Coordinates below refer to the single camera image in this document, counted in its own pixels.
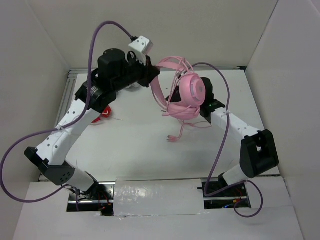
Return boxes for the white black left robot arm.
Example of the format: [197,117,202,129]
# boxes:
[24,48,160,200]

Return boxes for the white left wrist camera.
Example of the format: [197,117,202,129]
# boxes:
[128,36,154,66]

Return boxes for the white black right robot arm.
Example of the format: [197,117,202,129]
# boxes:
[151,74,279,196]

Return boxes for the red headphones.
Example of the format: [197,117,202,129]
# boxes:
[91,105,112,124]

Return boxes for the pink headphones with cable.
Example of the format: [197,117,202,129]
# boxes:
[150,56,206,143]

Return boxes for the white grey gaming headphones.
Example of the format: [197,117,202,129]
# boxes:
[125,83,141,92]

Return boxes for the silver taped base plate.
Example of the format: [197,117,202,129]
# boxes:
[66,179,251,217]

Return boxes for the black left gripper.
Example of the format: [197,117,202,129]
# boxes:
[111,52,160,93]

